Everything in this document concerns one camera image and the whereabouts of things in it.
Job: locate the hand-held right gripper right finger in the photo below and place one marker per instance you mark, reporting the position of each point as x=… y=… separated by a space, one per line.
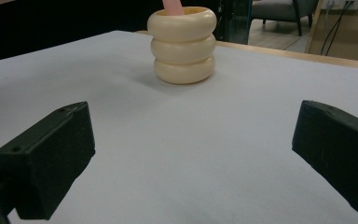
x=338 y=149

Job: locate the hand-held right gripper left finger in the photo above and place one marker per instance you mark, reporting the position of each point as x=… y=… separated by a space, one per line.
x=49 y=161

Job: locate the cream ringed holder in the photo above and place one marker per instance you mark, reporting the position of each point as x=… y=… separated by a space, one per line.
x=183 y=49

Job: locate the pink hairbrush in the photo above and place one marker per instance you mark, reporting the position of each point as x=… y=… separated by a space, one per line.
x=173 y=7

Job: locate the wooden cabinet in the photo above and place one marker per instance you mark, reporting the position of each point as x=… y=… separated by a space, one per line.
x=354 y=37

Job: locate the grey armchair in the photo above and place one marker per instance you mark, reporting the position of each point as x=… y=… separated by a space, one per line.
x=279 y=11

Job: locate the white wall socket strip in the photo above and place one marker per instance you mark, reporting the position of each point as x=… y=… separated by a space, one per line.
x=341 y=3

